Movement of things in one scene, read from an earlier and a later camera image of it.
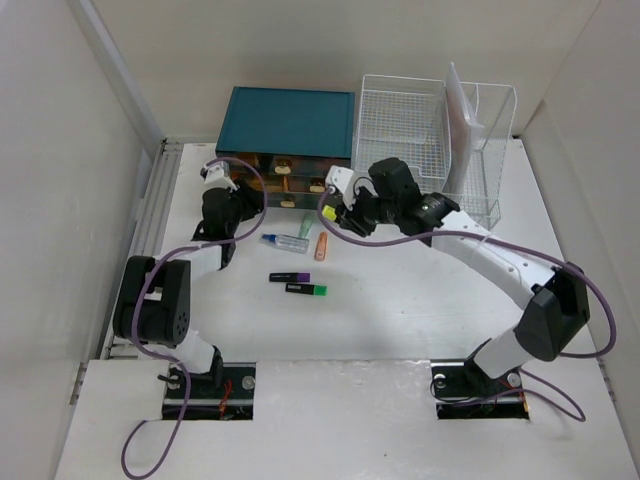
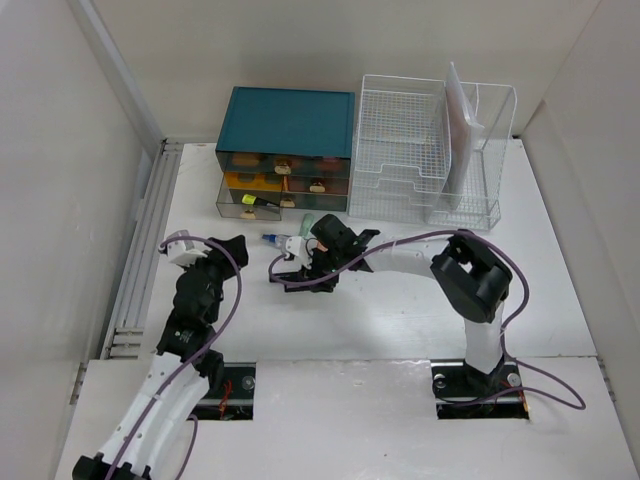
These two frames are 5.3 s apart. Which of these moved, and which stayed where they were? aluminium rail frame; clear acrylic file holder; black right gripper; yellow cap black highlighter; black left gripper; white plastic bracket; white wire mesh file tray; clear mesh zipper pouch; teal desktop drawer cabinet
Moved: yellow cap black highlighter; black left gripper; black right gripper; white plastic bracket
Stayed: teal desktop drawer cabinet; clear acrylic file holder; aluminium rail frame; clear mesh zipper pouch; white wire mesh file tray
